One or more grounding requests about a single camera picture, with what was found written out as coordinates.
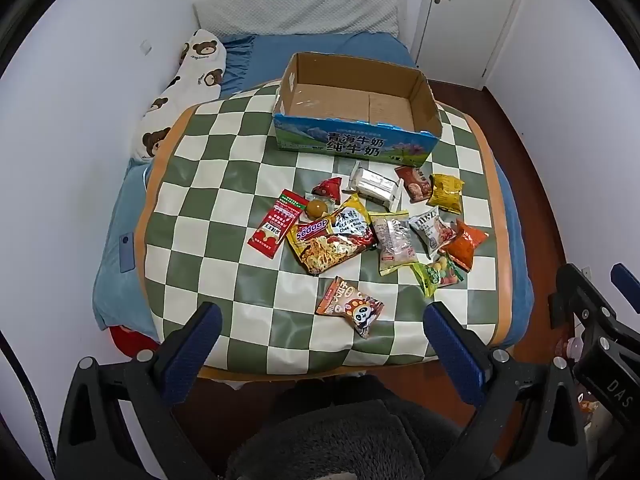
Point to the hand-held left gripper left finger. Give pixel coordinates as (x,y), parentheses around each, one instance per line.
(190,347)

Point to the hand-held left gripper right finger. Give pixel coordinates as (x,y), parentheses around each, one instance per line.
(452,350)

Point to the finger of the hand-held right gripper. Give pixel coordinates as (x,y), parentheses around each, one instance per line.
(582,292)
(627,282)

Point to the orange snack packet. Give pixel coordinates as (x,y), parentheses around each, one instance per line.
(465,247)

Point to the panda print snack packet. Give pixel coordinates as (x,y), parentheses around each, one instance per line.
(350,307)

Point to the clear pink snack packet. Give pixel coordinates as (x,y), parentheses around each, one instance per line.
(395,242)

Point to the silver cookie packet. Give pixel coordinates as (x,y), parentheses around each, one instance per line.
(431,230)

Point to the red ketchup packet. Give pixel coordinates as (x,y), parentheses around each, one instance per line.
(275,225)

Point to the yellow instant noodle packet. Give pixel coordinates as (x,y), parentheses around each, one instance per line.
(330,245)

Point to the white wafer bar packet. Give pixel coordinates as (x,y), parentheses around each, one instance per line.
(375,185)

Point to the braised egg packet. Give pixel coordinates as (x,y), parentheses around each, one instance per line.
(317,208)

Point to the cardboard box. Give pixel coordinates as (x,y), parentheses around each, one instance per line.
(345,102)

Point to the red object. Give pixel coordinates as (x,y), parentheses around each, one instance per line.
(132,342)

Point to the green candy packet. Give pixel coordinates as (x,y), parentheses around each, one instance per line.
(437,275)

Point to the blue bed sheet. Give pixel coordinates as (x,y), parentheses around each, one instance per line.
(117,280)

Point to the blue fabric label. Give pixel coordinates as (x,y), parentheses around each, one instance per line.
(126,252)

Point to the grey fleece clothing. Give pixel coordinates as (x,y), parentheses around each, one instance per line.
(350,435)

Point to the green white checkered mat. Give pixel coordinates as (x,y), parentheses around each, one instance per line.
(215,210)

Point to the yellow snack packet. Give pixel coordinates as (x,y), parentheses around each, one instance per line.
(446,192)

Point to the brown-red snack packet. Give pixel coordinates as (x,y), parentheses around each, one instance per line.
(414,184)

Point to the red triangular snack packet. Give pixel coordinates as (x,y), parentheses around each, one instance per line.
(329,189)

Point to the bear print pillow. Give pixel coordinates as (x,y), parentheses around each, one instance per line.
(192,80)

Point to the white door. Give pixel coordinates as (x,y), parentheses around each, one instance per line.
(465,25)

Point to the grey pillow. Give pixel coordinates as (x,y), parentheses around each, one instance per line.
(295,10)

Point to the white wall outlet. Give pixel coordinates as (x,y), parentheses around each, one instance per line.
(146,47)

